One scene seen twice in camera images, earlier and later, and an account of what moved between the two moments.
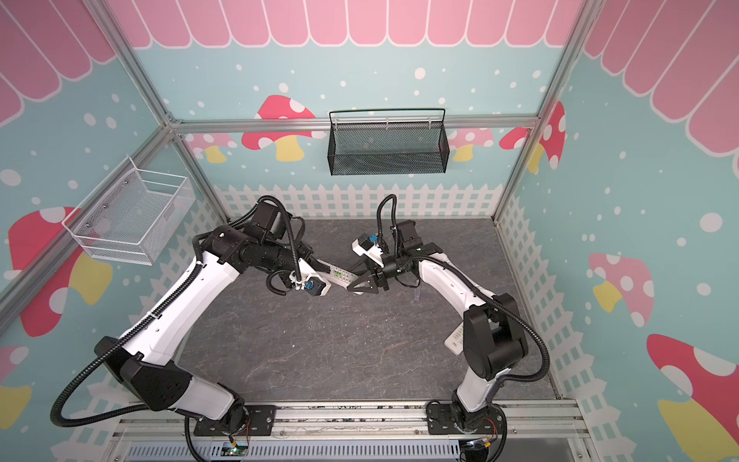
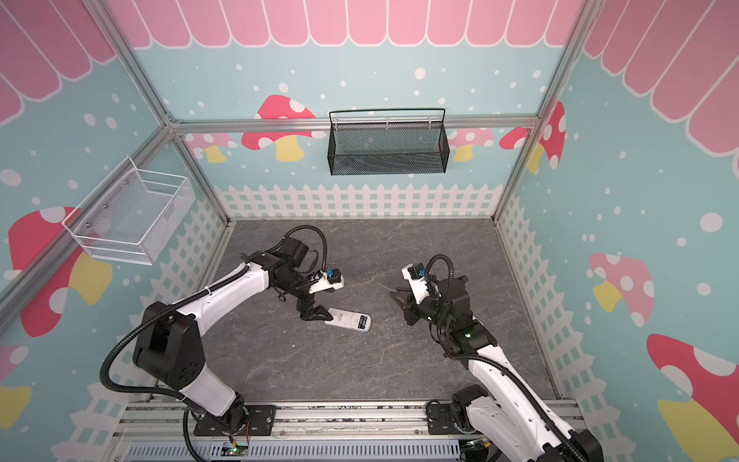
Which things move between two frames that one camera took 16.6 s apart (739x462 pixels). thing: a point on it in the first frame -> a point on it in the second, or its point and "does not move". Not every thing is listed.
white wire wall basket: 132,215 does not move
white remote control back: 338,274 -> 350,320
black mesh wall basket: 388,141 does not move
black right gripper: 382,273 -> 416,310
